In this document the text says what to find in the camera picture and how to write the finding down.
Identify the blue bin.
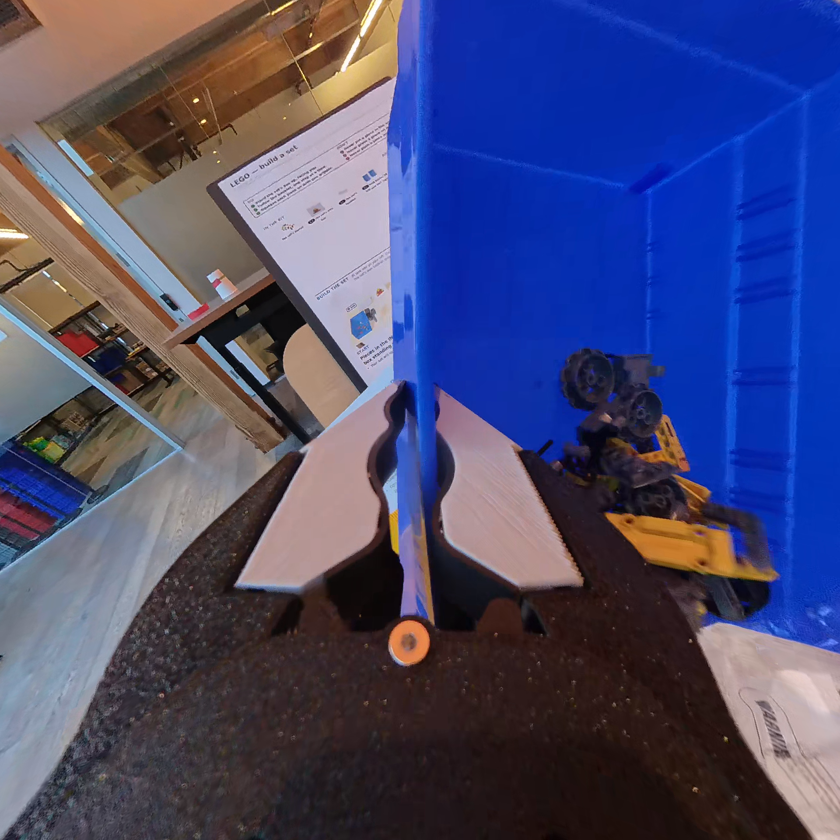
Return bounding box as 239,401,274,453
386,0,840,653

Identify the large clear labelled bag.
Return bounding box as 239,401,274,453
696,623,840,840

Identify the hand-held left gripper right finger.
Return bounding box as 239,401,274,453
434,388,586,628

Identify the storage shelf with bins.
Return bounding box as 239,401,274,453
0,427,95,568

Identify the dark wooden table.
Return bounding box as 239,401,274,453
163,269,312,443

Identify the pile of dark parts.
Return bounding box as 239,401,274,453
554,347,781,620

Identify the wooden pillar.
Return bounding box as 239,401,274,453
0,142,286,455

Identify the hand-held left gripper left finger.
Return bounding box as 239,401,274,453
234,384,405,628

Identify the round wooden chair back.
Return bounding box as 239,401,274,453
281,323,363,429

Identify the white instruction sign board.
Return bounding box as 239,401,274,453
206,77,396,391

